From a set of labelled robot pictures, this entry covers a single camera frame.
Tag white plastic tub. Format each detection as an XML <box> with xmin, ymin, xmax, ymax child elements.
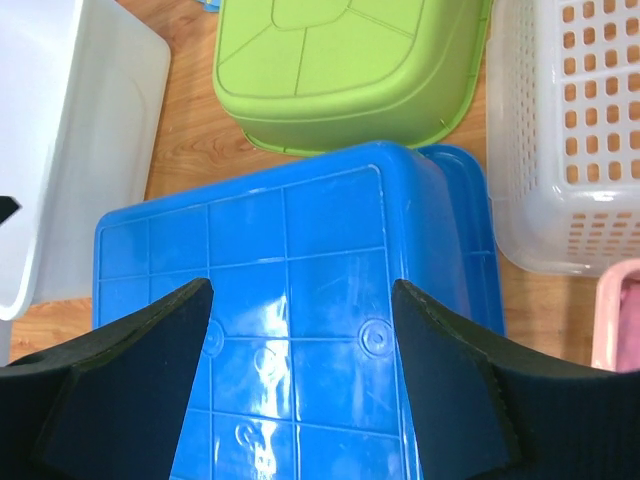
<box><xmin>1</xmin><ymin>1</ymin><xmax>171</xmax><ymax>352</ymax></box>

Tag pink towel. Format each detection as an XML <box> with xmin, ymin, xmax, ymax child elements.
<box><xmin>616</xmin><ymin>283</ymin><xmax>639</xmax><ymax>372</ymax></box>

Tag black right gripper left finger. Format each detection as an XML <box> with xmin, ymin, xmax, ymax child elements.
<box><xmin>1</xmin><ymin>278</ymin><xmax>213</xmax><ymax>479</ymax></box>

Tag white perforated plastic basket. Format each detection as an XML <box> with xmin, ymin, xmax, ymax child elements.
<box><xmin>486</xmin><ymin>0</ymin><xmax>639</xmax><ymax>276</ymax></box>

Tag pink perforated basket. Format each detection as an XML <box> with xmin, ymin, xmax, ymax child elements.
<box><xmin>591</xmin><ymin>259</ymin><xmax>639</xmax><ymax>372</ymax></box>

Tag blue plastic bin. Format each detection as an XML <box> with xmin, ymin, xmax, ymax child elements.
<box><xmin>93</xmin><ymin>142</ymin><xmax>505</xmax><ymax>479</ymax></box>

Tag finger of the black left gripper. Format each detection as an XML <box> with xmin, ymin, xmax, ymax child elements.
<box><xmin>0</xmin><ymin>196</ymin><xmax>21</xmax><ymax>224</ymax></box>

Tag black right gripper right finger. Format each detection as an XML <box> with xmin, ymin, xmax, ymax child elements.
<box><xmin>392</xmin><ymin>280</ymin><xmax>639</xmax><ymax>479</ymax></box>

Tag green plastic basin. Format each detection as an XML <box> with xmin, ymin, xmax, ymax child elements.
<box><xmin>213</xmin><ymin>1</ymin><xmax>491</xmax><ymax>156</ymax></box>

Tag blue printed cloth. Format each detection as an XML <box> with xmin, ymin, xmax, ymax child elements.
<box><xmin>199</xmin><ymin>0</ymin><xmax>221</xmax><ymax>13</ymax></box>

